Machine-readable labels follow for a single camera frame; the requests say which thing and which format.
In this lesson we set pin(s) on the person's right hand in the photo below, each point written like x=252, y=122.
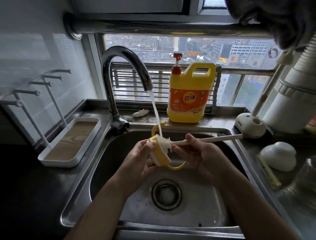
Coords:
x=205, y=160

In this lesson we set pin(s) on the person's left hand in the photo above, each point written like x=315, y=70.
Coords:
x=134, y=165

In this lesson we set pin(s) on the person's left thumb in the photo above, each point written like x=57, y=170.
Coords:
x=151, y=164

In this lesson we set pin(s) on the person's right thumb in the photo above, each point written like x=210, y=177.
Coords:
x=190, y=139

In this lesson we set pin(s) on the person's right forearm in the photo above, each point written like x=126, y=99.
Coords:
x=244, y=205

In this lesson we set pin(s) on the person's left forearm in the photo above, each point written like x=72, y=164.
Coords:
x=98, y=210

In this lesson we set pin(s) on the round metal sink drain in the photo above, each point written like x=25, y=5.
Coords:
x=166, y=194

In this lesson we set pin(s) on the yellow dish soap jug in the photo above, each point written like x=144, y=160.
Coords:
x=188, y=96

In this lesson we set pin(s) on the small white rag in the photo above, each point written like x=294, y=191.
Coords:
x=140, y=112

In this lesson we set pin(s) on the stainless steel sink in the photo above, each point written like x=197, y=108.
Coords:
x=197, y=202

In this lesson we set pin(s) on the white brush holder stand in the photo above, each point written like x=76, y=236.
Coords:
x=249, y=124

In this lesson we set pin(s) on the metal window grille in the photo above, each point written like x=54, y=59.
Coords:
x=160, y=84

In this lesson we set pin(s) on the pale wooden stick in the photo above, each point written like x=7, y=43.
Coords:
x=269, y=171

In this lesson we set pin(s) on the white drying rack with tray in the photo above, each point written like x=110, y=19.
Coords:
x=66, y=138

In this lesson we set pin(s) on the white upturned bowl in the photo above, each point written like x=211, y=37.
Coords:
x=279, y=155

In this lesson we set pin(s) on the chrome gooseneck faucet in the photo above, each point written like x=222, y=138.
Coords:
x=116, y=74

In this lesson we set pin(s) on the white long stick brush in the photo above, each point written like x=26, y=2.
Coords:
x=270, y=84

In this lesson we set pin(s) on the large white drain pipe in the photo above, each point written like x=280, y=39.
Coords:
x=291, y=96

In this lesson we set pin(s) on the horizontal metal pipe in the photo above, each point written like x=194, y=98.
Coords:
x=158, y=28

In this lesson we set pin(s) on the clear glass jar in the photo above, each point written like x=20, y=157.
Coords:
x=302, y=178

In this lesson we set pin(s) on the grey hanging cloth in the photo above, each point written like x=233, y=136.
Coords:
x=279, y=17

